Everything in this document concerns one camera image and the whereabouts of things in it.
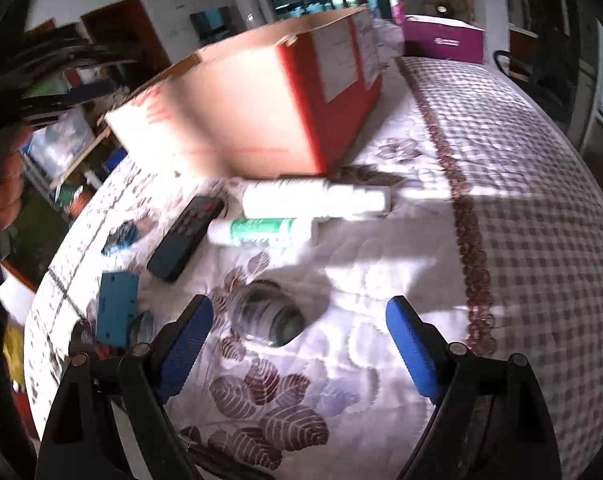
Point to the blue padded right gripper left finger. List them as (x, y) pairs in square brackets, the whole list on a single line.
[(81, 439)]

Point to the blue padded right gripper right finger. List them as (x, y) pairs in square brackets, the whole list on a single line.
[(490, 419)]

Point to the blue rectangular plug adapter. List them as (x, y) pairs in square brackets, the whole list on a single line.
[(117, 306)]

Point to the grey striped round object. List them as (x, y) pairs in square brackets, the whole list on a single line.
[(262, 312)]

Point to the black remote control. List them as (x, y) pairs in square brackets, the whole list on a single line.
[(183, 238)]

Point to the person's left hand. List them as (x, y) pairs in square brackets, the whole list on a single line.
[(11, 181)]

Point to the cluttered wooden shelf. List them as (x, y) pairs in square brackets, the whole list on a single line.
[(67, 161)]

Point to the small dark blue object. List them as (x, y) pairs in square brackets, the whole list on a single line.
[(121, 238)]

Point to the green white tube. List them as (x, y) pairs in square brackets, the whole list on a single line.
[(271, 232)]

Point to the white spray bottle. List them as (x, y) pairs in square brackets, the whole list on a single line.
[(313, 198)]

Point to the red cardboard box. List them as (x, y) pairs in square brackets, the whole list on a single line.
[(284, 99)]

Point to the black office chair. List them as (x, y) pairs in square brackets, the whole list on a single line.
[(547, 89)]

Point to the magenta cardboard box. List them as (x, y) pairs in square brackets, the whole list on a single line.
[(443, 38)]

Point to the standing electric fan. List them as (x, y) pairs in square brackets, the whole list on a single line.
[(461, 10)]

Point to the wall television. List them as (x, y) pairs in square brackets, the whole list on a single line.
[(212, 25)]

